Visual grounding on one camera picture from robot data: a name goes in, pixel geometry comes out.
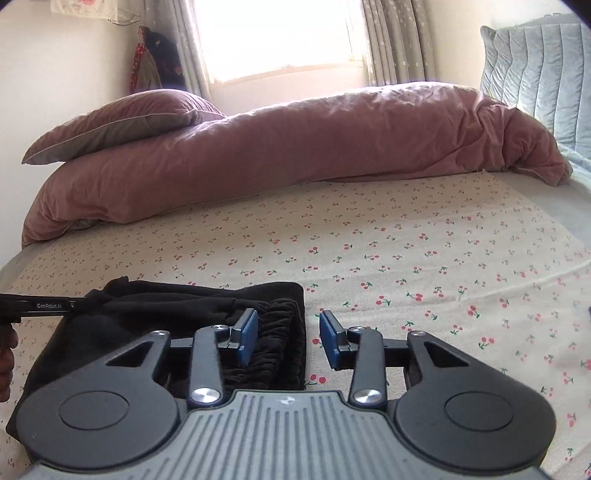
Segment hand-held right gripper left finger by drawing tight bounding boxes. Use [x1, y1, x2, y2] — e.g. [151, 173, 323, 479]
[104, 308, 260, 409]

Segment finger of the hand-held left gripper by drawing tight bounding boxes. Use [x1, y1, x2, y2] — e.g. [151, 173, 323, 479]
[0, 295, 90, 321]

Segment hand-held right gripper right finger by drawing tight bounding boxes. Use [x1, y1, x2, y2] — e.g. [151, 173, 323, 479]
[320, 310, 481, 409]

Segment black pants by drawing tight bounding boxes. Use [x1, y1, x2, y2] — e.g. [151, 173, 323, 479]
[6, 276, 308, 444]

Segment person's left hand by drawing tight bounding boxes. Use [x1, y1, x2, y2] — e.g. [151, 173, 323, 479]
[0, 329, 20, 403]

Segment cherry print cloth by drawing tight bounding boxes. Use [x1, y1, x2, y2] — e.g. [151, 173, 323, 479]
[0, 171, 591, 478]

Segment pink duvet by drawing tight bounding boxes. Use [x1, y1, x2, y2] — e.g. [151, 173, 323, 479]
[21, 82, 574, 247]

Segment pink pillow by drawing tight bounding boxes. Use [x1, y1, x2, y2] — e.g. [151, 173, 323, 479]
[21, 89, 227, 165]

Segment hanging clothes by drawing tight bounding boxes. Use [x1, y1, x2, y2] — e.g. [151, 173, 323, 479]
[129, 25, 185, 93]

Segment light blue bed sheet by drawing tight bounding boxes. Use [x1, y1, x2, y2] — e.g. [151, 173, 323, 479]
[508, 143, 591, 250]

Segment grey star print curtain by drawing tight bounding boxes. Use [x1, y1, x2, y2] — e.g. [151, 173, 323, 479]
[360, 0, 437, 88]
[159, 0, 213, 100]

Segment floral hanging cloth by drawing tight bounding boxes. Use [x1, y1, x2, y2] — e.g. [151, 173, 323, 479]
[50, 0, 141, 21]

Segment grey quilted headboard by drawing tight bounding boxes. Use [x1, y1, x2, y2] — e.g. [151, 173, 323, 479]
[479, 21, 591, 160]

